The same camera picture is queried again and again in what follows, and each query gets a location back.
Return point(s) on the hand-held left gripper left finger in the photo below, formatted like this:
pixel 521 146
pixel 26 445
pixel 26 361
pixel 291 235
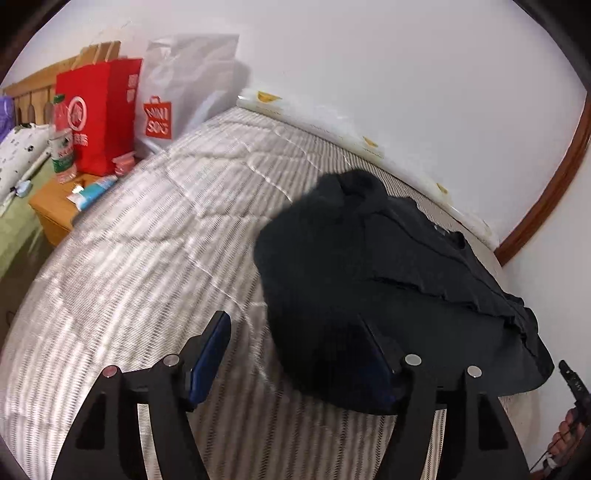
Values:
pixel 210 360

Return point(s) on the white toothbrush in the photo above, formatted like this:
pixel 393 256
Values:
pixel 36 166

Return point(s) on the green bed sheet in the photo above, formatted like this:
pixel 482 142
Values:
pixel 16 230

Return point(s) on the person's right hand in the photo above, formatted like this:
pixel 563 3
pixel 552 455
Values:
pixel 564 436

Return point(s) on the black sweatshirt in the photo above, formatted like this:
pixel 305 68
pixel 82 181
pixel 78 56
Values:
pixel 346 277

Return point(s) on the small pink container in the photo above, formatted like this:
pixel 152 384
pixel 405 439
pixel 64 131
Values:
pixel 124 164

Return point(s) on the green label plastic bottle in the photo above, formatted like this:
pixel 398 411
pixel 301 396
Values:
pixel 62 147

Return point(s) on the wooden nightstand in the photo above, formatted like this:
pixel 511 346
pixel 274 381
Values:
pixel 55 207

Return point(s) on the wooden headboard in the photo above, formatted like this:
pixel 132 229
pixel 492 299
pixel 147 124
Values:
pixel 39 90

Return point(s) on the striped quilt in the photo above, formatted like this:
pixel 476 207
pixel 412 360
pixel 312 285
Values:
pixel 138 254

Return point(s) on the brown wooden door frame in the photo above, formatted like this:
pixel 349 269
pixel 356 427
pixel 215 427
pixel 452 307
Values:
pixel 549 203

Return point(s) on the purple cloth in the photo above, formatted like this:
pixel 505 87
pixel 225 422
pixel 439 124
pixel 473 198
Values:
pixel 5 115

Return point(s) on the white printed pillow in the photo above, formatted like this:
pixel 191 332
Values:
pixel 21 154

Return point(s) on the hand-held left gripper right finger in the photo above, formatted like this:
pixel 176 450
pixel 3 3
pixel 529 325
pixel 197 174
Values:
pixel 381 364

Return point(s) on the red paper bag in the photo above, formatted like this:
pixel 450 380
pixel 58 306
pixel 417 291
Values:
pixel 99 115

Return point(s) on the blue white toothpaste tube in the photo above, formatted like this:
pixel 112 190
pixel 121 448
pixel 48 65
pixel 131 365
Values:
pixel 94 189

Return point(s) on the white plastic shopping bag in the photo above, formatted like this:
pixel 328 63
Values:
pixel 184 78

